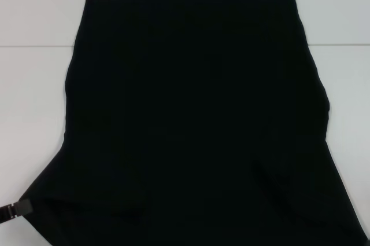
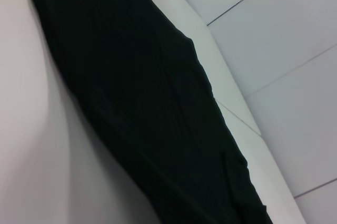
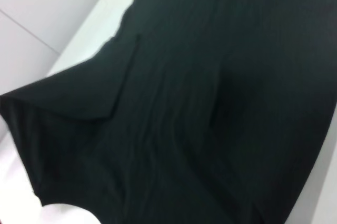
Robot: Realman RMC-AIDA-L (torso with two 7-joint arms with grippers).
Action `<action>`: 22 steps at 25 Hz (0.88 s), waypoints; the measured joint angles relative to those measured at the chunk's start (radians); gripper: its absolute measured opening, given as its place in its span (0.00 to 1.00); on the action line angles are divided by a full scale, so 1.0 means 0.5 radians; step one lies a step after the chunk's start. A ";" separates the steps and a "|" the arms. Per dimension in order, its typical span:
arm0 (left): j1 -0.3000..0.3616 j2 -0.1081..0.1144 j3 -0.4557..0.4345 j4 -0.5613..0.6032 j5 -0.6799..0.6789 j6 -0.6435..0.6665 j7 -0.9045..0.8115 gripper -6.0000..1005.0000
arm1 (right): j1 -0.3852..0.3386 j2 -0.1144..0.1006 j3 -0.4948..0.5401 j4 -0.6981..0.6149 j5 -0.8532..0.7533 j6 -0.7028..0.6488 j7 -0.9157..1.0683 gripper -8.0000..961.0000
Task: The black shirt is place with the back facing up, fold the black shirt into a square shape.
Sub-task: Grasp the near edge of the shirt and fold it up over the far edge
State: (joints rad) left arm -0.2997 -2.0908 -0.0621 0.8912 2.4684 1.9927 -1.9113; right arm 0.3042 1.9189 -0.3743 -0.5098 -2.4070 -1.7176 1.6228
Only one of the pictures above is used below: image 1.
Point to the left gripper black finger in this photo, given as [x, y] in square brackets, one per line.
[24, 207]

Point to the black shirt with FREE print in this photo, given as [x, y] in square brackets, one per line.
[188, 113]

